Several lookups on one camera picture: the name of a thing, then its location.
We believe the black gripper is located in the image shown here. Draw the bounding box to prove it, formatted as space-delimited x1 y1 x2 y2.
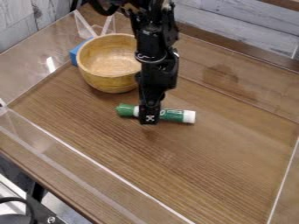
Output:
135 51 180 125

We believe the green Expo marker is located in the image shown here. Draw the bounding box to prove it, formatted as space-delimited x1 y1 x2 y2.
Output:
117 103 197 124

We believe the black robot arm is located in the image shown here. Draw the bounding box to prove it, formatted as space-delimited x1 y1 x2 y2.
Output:
89 0 180 125

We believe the brown wooden bowl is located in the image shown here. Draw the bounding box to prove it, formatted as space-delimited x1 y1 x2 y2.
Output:
77 33 142 94

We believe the blue block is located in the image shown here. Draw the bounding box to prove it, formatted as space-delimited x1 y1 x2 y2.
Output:
70 38 91 67

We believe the clear acrylic stand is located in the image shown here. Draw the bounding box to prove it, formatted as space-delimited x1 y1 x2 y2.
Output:
74 10 118 39

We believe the black metal bracket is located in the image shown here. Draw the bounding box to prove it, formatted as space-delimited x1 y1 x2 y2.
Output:
26 200 67 224

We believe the black cable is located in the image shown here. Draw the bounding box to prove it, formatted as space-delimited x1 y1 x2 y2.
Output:
0 196 43 224

